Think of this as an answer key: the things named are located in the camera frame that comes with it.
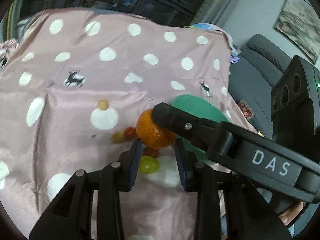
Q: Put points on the pile of clothes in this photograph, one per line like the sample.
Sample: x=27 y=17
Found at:
x=7 y=50

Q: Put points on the tan longan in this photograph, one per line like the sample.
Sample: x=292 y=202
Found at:
x=103 y=104
x=118 y=137

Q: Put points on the framed wall picture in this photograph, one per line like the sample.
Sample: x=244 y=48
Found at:
x=297 y=25

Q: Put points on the dark red tomato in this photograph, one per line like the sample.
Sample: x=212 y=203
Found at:
x=150 y=152

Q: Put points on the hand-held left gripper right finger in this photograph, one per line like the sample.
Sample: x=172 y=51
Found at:
x=181 y=165

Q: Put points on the small red cherry tomato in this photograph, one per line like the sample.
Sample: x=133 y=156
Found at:
x=130 y=132

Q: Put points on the colourful cloth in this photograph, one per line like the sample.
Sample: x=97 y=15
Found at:
x=202 y=26

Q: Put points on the purple cloth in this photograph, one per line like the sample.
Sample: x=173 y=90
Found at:
x=233 y=55

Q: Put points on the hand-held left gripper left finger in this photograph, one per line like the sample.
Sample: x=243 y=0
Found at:
x=133 y=165

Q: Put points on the orange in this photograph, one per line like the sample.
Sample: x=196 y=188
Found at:
x=152 y=132

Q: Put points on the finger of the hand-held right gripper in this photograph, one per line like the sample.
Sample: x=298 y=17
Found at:
x=175 y=122

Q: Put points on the green mango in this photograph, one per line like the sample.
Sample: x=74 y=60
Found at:
x=148 y=165

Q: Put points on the grey patterned curtain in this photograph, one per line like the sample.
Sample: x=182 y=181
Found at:
x=212 y=2

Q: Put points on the green plastic bowl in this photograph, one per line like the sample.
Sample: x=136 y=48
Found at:
x=200 y=107

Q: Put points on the pink polka dot tablecloth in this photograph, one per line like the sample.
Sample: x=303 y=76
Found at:
x=75 y=55

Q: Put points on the person's right hand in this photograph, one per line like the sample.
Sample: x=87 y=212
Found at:
x=290 y=215

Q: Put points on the grey sofa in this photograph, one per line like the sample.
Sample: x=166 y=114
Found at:
x=260 y=62

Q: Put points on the red patterned packet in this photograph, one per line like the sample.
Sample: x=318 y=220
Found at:
x=246 y=110

